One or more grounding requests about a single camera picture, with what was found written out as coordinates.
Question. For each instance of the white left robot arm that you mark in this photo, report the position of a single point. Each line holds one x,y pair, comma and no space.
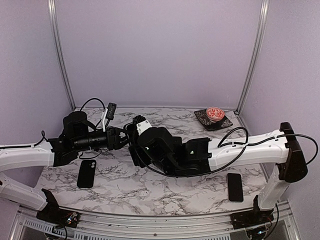
33,155

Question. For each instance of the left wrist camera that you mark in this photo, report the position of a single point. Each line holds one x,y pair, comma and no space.
108,115

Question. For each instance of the aluminium corner post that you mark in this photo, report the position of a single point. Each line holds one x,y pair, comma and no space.
257,45
59,53

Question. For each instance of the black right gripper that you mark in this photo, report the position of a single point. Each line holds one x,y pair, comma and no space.
133,153

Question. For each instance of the right aluminium corner post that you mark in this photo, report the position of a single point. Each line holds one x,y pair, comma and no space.
257,45

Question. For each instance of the red white patterned bowl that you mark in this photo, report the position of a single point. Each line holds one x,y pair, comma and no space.
215,114

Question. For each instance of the black patterned rectangular plate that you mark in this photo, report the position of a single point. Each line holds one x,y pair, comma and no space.
210,125

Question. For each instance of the black phone case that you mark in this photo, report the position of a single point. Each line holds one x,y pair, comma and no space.
86,174
130,129

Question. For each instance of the left aluminium corner post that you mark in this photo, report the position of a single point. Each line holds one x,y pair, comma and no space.
59,53

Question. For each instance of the aluminium front rail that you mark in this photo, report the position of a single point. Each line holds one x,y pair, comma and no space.
103,226

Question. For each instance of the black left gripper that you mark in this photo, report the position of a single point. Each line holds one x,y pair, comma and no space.
113,140

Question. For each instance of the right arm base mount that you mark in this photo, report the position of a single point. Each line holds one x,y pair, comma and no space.
250,218

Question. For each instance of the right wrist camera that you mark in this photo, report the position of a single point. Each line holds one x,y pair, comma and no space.
141,123

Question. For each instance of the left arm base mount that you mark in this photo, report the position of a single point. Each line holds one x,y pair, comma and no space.
52,212

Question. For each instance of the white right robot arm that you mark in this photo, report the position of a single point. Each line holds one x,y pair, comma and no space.
279,147

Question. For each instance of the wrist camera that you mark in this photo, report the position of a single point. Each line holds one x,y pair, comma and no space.
108,115
141,123

